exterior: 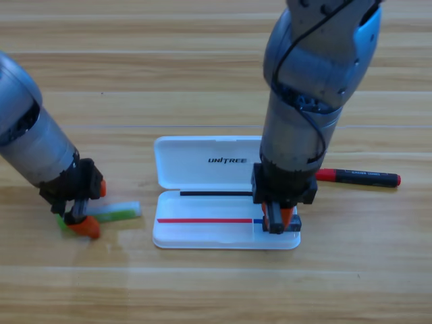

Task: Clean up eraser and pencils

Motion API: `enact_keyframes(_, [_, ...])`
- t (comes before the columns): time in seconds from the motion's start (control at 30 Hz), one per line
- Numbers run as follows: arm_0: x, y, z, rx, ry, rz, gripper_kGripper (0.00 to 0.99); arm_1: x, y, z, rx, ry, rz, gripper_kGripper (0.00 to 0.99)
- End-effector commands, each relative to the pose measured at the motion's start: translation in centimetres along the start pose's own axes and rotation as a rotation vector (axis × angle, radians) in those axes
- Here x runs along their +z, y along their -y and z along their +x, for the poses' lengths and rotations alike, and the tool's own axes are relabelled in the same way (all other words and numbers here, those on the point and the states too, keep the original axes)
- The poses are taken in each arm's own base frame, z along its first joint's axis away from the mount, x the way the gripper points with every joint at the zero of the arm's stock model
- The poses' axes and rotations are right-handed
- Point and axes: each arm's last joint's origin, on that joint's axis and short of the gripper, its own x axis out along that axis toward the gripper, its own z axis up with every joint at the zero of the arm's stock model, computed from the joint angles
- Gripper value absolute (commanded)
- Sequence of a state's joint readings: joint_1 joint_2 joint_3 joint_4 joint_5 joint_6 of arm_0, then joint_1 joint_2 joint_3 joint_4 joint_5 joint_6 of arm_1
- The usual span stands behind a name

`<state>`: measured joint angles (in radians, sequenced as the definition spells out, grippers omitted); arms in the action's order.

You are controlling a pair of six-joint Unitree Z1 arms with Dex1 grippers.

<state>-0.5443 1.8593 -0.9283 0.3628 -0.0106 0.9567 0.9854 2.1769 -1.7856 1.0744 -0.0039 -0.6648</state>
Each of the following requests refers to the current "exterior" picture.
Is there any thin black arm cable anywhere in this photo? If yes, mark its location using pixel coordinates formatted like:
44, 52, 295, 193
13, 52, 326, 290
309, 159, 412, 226
273, 0, 381, 163

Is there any green and white eraser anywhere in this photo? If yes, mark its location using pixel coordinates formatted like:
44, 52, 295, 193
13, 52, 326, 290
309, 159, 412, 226
55, 201, 142, 232

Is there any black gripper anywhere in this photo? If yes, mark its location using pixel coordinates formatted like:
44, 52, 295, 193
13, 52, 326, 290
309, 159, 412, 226
251, 163, 318, 235
38, 158, 107, 239

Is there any white Unitree pencil case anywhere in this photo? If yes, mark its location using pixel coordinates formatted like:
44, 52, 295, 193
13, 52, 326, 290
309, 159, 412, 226
152, 135, 301, 250

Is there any black marker with red cap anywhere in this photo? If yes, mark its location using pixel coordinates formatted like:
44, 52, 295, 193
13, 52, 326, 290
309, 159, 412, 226
315, 167, 402, 188

